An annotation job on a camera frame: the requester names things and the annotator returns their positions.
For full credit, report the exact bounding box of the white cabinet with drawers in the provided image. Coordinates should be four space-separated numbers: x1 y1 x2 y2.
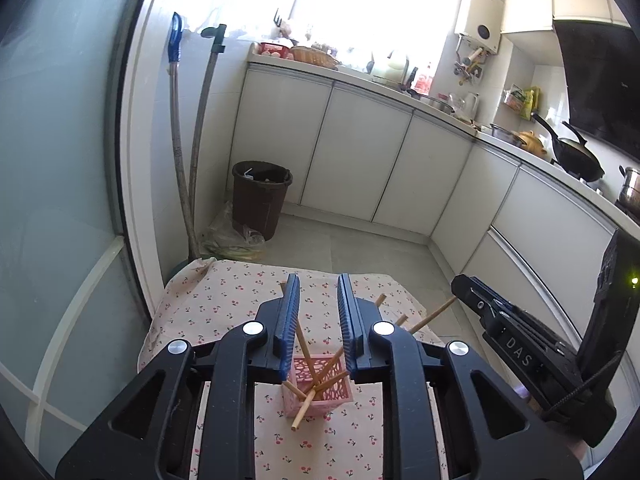
430 140 640 461

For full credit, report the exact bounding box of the metal bowl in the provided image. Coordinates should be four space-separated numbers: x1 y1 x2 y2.
422 92 456 113

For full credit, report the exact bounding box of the white plastic jug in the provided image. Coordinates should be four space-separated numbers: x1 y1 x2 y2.
385 50 408 86

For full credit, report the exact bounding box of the pink perforated utensil holder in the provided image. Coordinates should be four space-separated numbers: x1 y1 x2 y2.
280 354 357 417

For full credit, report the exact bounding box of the cherry print tablecloth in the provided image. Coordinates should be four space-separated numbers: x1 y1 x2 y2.
137 257 446 480

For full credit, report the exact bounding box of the red bottle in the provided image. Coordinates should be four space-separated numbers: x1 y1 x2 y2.
415 62 435 95

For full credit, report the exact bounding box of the black range hood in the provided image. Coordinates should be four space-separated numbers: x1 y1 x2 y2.
552 19 640 153

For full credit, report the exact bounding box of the yellow clay pot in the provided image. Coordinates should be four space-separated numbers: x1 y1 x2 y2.
512 130 546 157

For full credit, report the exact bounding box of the kitchen window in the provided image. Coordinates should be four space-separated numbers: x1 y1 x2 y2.
185 0 461 71

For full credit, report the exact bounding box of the brown trash bin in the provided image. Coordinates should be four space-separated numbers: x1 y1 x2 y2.
232 160 294 242

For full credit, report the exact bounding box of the plain wooden chopstick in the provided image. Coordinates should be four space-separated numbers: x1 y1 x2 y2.
409 296 457 334

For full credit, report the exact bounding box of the wicker basket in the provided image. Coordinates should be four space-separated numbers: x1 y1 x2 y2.
289 46 341 68

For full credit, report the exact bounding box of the metal pan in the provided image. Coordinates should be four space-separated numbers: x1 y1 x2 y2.
490 122 523 143

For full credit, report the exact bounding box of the wall rack with packets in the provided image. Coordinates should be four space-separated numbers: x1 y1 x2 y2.
502 85 542 121

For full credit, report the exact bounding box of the plastic bag of vegetables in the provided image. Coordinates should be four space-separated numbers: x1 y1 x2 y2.
200 200 267 262

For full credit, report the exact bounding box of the black wok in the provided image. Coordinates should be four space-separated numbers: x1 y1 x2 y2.
531 112 606 182

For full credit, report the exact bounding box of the pole with blue grip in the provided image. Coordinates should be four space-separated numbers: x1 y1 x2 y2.
167 11 201 261

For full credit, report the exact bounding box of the bunch of wooden chopsticks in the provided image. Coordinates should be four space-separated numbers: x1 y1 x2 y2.
280 282 408 432

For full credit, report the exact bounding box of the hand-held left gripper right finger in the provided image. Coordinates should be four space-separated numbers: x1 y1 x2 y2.
336 273 583 480

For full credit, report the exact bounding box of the white water heater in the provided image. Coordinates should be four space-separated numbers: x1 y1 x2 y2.
454 0 503 56

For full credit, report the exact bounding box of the white countertop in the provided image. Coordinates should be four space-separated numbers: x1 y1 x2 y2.
247 42 640 231

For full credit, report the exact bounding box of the frosted glass sliding door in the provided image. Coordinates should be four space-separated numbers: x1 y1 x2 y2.
0 0 166 480

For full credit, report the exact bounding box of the white cabinet with doors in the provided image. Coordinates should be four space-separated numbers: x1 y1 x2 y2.
227 62 476 238

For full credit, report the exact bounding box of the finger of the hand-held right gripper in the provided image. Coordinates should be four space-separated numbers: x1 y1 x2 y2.
492 299 576 356
451 274 521 331

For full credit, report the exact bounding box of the pole with dark hook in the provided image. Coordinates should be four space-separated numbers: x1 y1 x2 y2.
187 24 228 261

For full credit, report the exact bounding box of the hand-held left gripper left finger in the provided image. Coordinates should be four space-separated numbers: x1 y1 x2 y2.
55 273 301 480

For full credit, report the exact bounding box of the steel steamer pot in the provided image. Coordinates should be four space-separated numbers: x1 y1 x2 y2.
618 165 640 208

